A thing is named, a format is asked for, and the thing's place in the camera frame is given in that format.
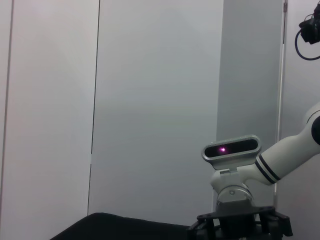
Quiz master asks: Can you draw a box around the black tablecloth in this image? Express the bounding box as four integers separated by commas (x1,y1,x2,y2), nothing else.
48,212,193,240

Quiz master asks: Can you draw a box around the black head camera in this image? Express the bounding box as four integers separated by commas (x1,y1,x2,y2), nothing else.
298,4,320,46

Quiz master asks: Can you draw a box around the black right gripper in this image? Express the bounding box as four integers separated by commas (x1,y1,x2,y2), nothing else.
186,199,294,240

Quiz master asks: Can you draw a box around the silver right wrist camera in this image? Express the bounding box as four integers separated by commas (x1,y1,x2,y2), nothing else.
202,134,261,177

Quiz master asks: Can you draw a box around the black head camera cable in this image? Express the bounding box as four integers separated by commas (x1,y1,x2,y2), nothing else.
294,29,320,61

